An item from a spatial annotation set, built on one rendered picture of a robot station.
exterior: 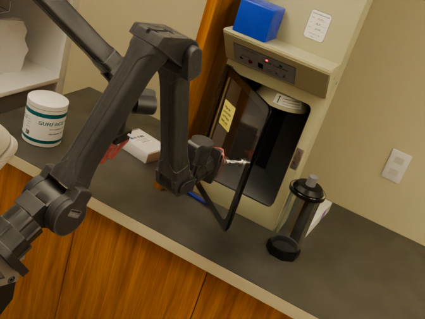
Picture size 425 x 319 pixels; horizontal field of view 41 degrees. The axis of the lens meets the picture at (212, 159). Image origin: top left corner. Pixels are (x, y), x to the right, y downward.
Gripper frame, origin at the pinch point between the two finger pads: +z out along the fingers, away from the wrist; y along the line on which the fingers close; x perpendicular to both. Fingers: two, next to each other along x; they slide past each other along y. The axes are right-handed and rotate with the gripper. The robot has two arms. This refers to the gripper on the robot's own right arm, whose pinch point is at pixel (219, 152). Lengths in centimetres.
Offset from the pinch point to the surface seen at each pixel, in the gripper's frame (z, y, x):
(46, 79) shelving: 50, -28, 98
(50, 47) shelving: 61, -18, 106
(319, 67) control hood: 8.6, 30.8, -16.3
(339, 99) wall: 62, 9, -18
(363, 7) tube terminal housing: 20, 47, -19
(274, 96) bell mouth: 21.8, 14.1, -4.3
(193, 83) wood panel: 11.3, 11.5, 17.5
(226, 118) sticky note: 10.7, 6.0, 4.5
